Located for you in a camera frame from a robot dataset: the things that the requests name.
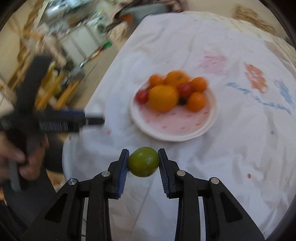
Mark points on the dark purple cherry tomato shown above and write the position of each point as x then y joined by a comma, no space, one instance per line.
182,101

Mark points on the pile of clothes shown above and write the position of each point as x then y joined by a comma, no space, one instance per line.
124,9

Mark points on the pink strawberry-print plate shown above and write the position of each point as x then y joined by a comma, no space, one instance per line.
175,125

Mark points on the woven straw mat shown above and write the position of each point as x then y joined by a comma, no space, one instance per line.
253,18

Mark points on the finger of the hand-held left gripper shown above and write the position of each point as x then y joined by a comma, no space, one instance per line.
69,121

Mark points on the white printed tablecloth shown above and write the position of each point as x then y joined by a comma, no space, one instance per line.
231,150

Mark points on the red cherry tomato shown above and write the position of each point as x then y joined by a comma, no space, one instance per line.
142,96
185,90

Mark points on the large orange mandarin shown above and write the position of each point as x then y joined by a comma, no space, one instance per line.
163,97

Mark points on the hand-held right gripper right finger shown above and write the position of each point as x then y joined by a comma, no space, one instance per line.
164,178

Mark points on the small orange mandarin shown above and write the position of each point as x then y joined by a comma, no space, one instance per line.
156,80

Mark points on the wooden crib rail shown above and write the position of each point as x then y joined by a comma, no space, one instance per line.
57,90

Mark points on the person's left hand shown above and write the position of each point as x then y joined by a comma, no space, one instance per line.
30,162

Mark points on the white cabinet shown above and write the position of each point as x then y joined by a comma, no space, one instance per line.
78,41

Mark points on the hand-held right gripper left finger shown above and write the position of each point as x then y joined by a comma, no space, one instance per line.
121,176

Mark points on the green tomato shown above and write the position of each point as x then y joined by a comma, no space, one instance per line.
143,162

